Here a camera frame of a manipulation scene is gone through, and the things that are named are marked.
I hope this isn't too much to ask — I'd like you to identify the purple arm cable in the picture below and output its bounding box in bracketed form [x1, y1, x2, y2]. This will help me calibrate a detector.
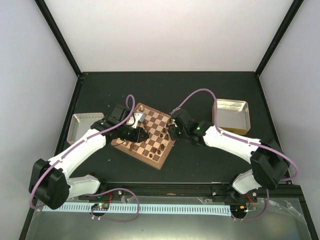
[29, 94, 141, 223]
[172, 88, 300, 222]

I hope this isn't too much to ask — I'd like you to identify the gold metal tin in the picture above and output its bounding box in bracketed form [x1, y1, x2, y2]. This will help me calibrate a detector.
[212, 98, 251, 135]

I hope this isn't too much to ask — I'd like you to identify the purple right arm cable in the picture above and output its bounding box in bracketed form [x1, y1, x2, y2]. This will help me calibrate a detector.
[172, 88, 300, 222]

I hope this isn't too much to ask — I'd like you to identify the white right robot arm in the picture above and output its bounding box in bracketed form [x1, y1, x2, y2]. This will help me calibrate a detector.
[168, 109, 290, 202]

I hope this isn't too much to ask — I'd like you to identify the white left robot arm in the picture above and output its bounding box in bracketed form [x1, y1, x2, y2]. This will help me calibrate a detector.
[28, 105, 149, 210]

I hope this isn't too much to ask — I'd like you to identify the tall brown chess piece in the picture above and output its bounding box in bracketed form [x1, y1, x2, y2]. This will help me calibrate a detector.
[129, 142, 136, 151]

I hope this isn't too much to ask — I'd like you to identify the black corner frame post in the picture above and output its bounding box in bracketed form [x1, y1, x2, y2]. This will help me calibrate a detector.
[254, 0, 304, 77]
[34, 0, 82, 77]

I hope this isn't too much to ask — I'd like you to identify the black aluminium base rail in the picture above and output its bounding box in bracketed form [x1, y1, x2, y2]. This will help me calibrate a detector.
[37, 181, 313, 240]

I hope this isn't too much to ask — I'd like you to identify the wooden chess board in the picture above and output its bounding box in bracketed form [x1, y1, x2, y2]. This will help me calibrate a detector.
[111, 103, 175, 170]

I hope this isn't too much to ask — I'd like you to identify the black right corner frame post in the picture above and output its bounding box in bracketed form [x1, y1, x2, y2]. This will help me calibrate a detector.
[254, 0, 304, 77]

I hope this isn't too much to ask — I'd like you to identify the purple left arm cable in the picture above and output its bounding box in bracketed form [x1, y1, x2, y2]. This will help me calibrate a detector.
[29, 94, 141, 223]

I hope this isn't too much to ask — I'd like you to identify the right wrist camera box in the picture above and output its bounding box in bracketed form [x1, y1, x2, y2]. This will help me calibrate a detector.
[170, 107, 182, 119]

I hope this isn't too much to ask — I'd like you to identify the white slotted cable duct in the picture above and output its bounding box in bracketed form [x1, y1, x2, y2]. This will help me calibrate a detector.
[58, 202, 231, 217]

